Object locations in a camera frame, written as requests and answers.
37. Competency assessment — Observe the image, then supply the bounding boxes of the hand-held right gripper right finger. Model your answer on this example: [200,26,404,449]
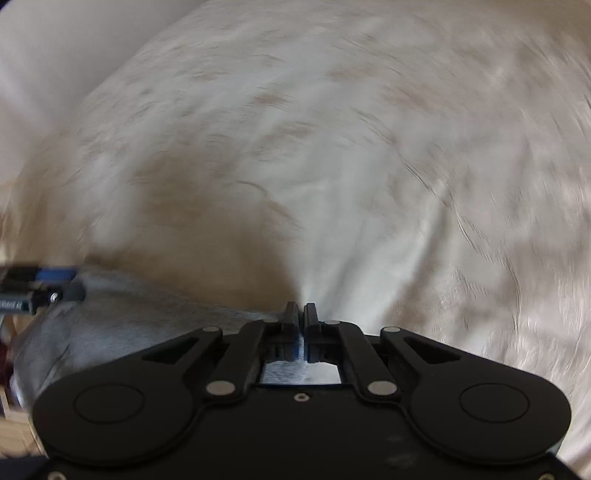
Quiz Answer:
[302,302,462,398]

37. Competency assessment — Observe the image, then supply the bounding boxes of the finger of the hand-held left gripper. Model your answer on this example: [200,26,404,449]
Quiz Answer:
[28,282,87,305]
[0,264,77,283]

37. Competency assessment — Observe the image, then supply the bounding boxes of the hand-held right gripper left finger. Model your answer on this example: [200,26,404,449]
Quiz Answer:
[139,302,302,398]

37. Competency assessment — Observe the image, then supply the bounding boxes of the heathered grey-blue pants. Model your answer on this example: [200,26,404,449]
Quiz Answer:
[9,271,342,411]

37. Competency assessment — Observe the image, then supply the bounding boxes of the bed with cream bedspread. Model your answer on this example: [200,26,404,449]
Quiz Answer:
[0,0,591,467]

